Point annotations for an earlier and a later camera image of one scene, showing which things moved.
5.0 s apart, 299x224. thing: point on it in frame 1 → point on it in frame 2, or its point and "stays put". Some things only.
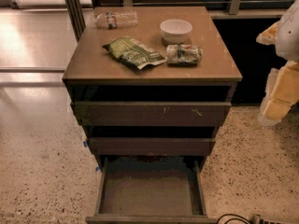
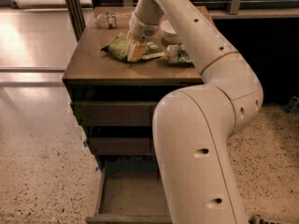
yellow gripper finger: (273, 110) → (129, 38)
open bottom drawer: (150, 189) stays put
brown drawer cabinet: (151, 86) stays put
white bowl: (175, 31) stays put
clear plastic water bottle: (116, 20) stays put
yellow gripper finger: (269, 35) → (135, 52)
